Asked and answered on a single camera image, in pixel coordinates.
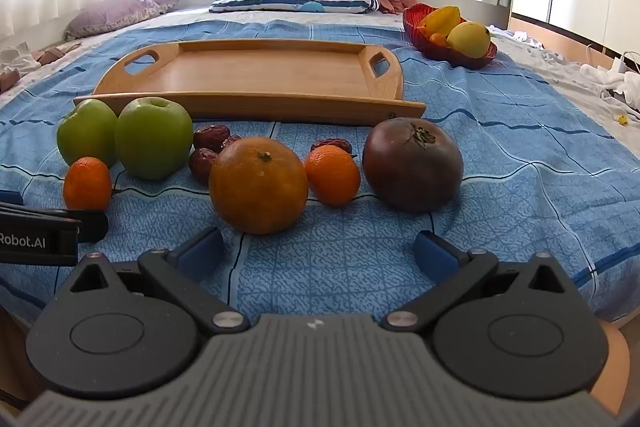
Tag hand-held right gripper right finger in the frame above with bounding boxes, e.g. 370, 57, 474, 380
380, 231, 571, 333

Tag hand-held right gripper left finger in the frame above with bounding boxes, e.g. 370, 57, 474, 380
70, 227, 249, 334

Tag small tangerine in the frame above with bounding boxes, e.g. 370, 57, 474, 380
63, 157, 113, 212
304, 145, 361, 207

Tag large orange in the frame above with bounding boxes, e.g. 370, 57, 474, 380
208, 137, 309, 235

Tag green apple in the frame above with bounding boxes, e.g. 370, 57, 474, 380
114, 97, 195, 180
56, 99, 119, 168

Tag wooden tray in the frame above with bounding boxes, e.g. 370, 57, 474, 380
74, 39, 427, 126

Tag blue plaid blanket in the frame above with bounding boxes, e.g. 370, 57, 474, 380
0, 18, 640, 323

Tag white crumpled cloth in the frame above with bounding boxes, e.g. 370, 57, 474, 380
0, 46, 43, 75

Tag dusty pink garment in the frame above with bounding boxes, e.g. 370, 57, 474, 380
31, 43, 83, 66

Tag red glass bowl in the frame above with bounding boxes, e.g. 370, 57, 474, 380
402, 3, 498, 70

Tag purple pillow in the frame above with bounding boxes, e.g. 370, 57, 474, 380
64, 0, 182, 42

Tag yellow pear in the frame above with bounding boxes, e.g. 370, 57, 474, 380
446, 21, 492, 58

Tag yellow starfruit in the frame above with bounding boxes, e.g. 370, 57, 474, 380
419, 6, 462, 35

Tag white crumpled clothes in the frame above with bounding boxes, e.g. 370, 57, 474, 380
580, 57, 640, 110

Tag white charger with cable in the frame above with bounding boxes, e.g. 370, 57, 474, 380
587, 44, 640, 75

